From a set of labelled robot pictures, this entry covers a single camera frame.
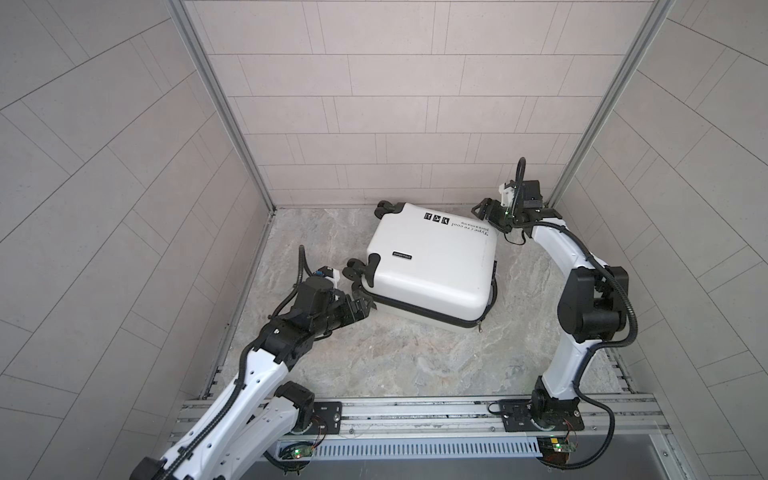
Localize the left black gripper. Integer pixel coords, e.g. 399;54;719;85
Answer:
306;290;374;338

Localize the white suitcase black lining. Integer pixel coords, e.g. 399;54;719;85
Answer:
342;200;498;330

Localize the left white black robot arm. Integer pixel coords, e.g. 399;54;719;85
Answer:
130;273;374;479

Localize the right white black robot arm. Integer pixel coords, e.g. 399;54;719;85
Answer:
472;180;636;431

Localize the white ventilation grille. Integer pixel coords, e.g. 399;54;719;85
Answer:
309;437;543;461

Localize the left green circuit board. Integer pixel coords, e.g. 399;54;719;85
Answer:
279;442;315;461

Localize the green circuit board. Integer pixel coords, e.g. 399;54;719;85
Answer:
279;442;315;461
536;437;578;465

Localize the right green circuit board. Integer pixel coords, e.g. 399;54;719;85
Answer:
536;437;578;465

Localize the left black corrugated cable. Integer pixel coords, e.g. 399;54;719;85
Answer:
152;244;337;480

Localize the black corrugated cable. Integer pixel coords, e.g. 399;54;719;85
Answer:
502;157;638;470
152;244;337;480

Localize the right black corrugated cable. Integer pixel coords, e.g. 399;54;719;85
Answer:
502;157;638;470

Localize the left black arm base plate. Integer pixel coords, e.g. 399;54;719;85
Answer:
290;401;343;436

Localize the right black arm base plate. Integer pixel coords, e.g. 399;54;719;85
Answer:
497;399;585;432

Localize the aluminium mounting rail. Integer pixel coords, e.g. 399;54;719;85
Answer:
171;394;672;446

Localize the right aluminium corner post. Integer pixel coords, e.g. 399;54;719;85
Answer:
547;0;675;207

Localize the aluminium corner post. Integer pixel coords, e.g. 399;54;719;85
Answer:
547;0;675;207
166;0;277;214

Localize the left aluminium corner post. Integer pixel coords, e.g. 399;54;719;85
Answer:
166;0;277;214

